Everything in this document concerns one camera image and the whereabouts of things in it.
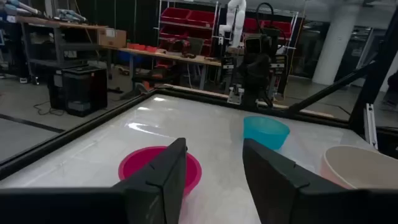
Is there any teal plastic bowl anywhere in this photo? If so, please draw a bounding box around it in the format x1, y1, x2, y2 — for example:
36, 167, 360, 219
243, 116, 291, 151

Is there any cardboard box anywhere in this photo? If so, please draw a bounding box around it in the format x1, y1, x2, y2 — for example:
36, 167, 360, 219
97, 27, 127, 49

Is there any long wooden work table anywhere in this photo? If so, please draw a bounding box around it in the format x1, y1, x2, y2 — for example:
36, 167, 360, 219
102, 45, 222, 91

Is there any wire rack with red bins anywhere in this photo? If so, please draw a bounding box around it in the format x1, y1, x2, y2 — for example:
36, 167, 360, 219
156, 0, 220, 68
242, 6, 299, 55

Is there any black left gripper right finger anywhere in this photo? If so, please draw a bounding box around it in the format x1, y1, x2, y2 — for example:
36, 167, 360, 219
242, 138, 346, 224

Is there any black diagonal frame strut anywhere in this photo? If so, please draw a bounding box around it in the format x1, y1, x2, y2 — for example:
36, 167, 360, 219
287, 60, 376, 114

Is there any black equipment case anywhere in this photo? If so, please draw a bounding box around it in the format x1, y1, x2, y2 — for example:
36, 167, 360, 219
47, 64, 108, 118

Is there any wooden workbench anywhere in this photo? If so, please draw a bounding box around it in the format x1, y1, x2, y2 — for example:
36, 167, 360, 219
0, 14, 108, 85

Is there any cream plastic bowl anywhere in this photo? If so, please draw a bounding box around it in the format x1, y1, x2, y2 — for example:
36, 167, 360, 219
320, 144, 398, 190

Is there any white round pillar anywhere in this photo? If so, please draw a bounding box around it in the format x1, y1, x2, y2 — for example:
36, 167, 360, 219
312, 0, 361, 86

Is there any silver aluminium bracket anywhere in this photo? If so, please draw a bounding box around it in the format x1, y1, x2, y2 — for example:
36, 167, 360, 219
363, 103, 379, 151

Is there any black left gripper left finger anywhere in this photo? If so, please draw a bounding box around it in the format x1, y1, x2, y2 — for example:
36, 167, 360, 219
112, 138, 188, 224

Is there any pink plastic bowl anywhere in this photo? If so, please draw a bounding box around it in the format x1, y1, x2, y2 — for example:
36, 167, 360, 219
118, 146, 203, 198

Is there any black vertical frame post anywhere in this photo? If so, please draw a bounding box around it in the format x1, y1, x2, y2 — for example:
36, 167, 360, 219
348, 7, 398, 134

